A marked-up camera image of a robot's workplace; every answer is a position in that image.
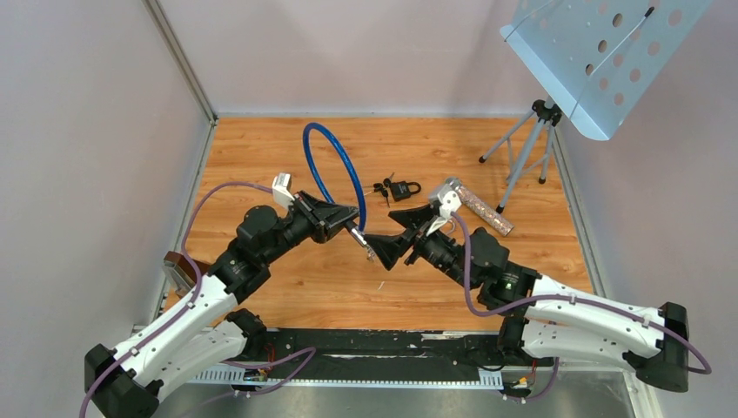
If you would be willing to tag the blue music stand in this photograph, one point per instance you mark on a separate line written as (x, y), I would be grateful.
(596, 59)

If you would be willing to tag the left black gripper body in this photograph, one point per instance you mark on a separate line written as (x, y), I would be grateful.
(315, 227)

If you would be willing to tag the glitter microphone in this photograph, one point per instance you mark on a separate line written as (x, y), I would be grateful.
(481, 208)

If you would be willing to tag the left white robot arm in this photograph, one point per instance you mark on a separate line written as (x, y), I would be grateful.
(207, 326)

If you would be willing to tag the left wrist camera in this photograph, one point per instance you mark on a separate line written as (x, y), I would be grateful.
(281, 190)

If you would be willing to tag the blue cable lock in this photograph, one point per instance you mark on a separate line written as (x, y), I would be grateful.
(335, 175)

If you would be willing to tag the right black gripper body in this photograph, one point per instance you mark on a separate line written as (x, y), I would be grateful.
(431, 246)

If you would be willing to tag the brown wooden block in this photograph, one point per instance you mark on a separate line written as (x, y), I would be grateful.
(179, 273)

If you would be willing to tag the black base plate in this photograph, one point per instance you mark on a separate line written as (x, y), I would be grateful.
(386, 355)

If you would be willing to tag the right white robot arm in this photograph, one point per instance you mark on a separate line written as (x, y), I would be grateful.
(542, 317)

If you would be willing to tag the small black padlock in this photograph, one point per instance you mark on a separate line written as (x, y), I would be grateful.
(403, 190)

